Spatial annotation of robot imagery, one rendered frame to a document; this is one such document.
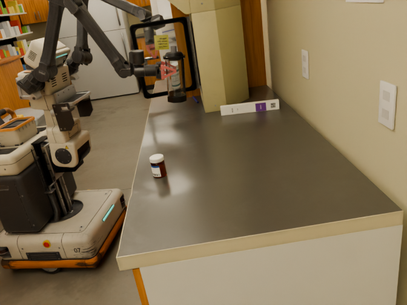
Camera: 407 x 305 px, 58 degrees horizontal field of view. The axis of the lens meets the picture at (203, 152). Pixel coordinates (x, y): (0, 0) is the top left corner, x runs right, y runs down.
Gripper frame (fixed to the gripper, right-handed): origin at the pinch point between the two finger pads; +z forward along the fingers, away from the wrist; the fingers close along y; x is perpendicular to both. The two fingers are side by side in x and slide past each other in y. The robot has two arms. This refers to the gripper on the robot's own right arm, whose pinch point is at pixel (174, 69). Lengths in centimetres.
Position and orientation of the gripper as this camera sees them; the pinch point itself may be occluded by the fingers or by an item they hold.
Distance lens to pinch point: 186.4
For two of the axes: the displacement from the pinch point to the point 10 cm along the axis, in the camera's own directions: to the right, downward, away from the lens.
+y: -0.8, -3.9, 9.2
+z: 10.0, -0.6, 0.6
